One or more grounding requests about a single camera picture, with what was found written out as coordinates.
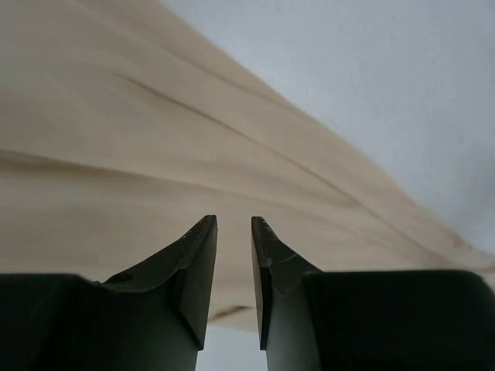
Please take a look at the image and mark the beige drawstring trousers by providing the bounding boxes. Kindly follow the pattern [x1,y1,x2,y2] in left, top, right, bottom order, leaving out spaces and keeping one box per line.
[1,1,494,332]

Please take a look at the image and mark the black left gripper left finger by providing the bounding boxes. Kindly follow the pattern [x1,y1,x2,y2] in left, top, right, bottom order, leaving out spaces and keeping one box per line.
[1,215,217,370]

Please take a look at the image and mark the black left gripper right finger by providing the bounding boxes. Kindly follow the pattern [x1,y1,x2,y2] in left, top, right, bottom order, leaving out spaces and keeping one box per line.
[251,216,494,370]

